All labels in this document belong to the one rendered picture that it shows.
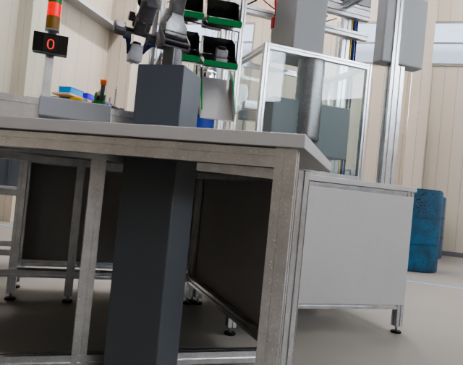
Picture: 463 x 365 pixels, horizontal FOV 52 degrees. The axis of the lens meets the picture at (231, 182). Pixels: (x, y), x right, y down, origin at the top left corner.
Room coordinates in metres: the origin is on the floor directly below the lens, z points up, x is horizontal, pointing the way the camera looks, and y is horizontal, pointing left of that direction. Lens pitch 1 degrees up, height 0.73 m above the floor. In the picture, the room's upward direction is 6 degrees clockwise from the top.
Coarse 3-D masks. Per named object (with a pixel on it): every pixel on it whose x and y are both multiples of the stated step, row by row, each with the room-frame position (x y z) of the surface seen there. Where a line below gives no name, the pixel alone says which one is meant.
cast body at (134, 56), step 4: (132, 44) 1.66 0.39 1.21; (136, 44) 1.66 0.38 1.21; (140, 44) 1.68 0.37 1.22; (132, 48) 1.66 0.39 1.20; (136, 48) 1.66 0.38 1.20; (140, 48) 1.67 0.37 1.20; (128, 52) 1.69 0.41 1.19; (132, 52) 1.65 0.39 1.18; (136, 52) 1.65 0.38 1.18; (140, 52) 1.67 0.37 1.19; (128, 56) 1.67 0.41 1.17; (132, 56) 1.65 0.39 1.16; (136, 56) 1.66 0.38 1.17; (140, 56) 1.66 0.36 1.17; (128, 60) 1.68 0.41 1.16; (132, 60) 1.66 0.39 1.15; (136, 60) 1.66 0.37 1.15; (140, 60) 1.66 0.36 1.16
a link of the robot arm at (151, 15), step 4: (144, 0) 1.57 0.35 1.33; (148, 0) 1.56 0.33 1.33; (152, 0) 1.55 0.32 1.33; (140, 4) 1.59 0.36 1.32; (144, 4) 1.57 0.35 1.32; (148, 4) 1.55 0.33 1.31; (152, 4) 1.56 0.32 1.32; (156, 4) 1.56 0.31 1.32; (140, 8) 1.59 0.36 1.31; (144, 8) 1.58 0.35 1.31; (148, 8) 1.58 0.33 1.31; (152, 8) 1.58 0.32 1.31; (156, 8) 1.56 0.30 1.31; (140, 12) 1.59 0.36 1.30; (144, 12) 1.58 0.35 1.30; (148, 12) 1.58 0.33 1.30; (152, 12) 1.59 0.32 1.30; (144, 16) 1.59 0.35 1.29; (148, 16) 1.59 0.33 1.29; (152, 16) 1.60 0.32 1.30
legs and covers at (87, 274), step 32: (32, 160) 2.65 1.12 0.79; (64, 160) 2.71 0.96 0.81; (96, 160) 1.47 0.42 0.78; (96, 192) 1.48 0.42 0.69; (224, 192) 2.60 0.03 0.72; (256, 192) 2.18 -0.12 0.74; (96, 224) 1.48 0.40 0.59; (192, 224) 2.97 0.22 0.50; (224, 224) 2.55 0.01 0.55; (256, 224) 2.15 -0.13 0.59; (96, 256) 1.48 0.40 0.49; (192, 256) 2.99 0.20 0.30; (224, 256) 2.51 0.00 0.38; (256, 256) 2.12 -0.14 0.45; (64, 288) 2.73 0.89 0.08; (192, 288) 2.99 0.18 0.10; (224, 288) 2.46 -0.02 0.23; (256, 288) 2.09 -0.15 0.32; (288, 288) 1.71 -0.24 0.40; (256, 320) 2.05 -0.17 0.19; (288, 320) 1.71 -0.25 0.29; (32, 352) 1.46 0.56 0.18; (64, 352) 1.49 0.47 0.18; (96, 352) 1.51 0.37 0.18; (192, 352) 1.60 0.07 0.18; (224, 352) 1.64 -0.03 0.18; (288, 352) 1.72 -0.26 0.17
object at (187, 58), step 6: (192, 36) 1.95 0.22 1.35; (198, 36) 1.86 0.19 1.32; (192, 42) 1.96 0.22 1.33; (198, 42) 1.83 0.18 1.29; (192, 48) 1.98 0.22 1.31; (198, 48) 1.81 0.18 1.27; (186, 54) 1.72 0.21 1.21; (192, 54) 1.86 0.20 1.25; (198, 54) 1.77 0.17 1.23; (186, 60) 1.72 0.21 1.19; (192, 60) 1.73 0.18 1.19; (198, 60) 1.73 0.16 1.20
